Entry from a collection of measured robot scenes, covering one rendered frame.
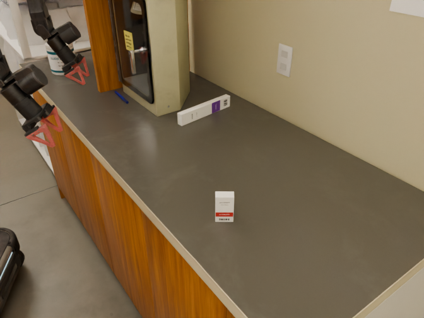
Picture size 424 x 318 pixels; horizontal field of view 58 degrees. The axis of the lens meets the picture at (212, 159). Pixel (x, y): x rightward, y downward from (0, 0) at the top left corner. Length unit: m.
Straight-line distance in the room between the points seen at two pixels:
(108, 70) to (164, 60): 0.40
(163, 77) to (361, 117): 0.74
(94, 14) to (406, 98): 1.23
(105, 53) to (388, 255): 1.37
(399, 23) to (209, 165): 0.69
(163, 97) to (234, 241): 0.76
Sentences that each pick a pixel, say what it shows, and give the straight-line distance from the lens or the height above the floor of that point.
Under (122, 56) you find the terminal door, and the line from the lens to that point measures 1.71.
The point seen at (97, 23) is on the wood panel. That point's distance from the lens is 1.77.
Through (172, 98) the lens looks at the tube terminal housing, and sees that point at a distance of 1.58.
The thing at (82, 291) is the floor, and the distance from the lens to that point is 2.18.
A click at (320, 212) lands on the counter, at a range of 1.10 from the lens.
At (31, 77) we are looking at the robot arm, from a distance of 1.20.
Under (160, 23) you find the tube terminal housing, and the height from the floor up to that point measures 1.30.
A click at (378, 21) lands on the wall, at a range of 1.28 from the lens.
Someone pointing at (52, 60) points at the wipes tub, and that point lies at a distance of 2.12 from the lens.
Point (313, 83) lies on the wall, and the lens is 1.46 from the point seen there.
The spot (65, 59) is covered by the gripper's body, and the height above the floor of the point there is 1.14.
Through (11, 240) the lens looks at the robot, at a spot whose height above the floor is 0.24.
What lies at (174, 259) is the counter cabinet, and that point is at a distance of 1.16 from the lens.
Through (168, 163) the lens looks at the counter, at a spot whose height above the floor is 0.94.
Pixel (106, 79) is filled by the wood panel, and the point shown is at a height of 0.99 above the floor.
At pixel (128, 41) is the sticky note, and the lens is 1.62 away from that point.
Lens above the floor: 1.64
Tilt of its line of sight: 33 degrees down
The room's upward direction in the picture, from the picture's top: straight up
